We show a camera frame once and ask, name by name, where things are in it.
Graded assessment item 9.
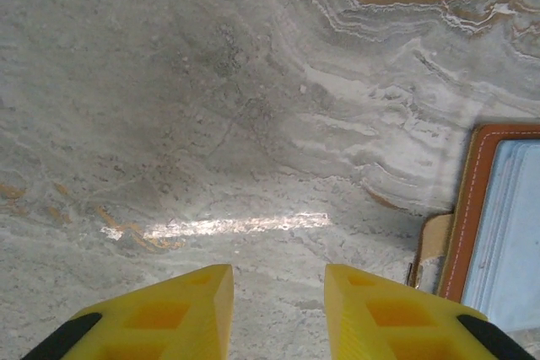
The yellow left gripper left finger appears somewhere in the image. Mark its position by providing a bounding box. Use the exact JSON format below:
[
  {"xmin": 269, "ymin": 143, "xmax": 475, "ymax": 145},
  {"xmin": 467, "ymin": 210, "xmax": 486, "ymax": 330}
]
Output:
[{"xmin": 23, "ymin": 264, "xmax": 235, "ymax": 360}]

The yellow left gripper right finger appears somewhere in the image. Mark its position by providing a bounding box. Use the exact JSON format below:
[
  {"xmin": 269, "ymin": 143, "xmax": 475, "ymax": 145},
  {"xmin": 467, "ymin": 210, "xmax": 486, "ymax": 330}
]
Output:
[{"xmin": 323, "ymin": 263, "xmax": 539, "ymax": 360}]

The brown leather card holder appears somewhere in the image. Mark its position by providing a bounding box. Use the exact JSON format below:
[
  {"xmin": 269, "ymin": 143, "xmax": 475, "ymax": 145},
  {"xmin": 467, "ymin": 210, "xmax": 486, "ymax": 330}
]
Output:
[{"xmin": 405, "ymin": 123, "xmax": 540, "ymax": 327}]

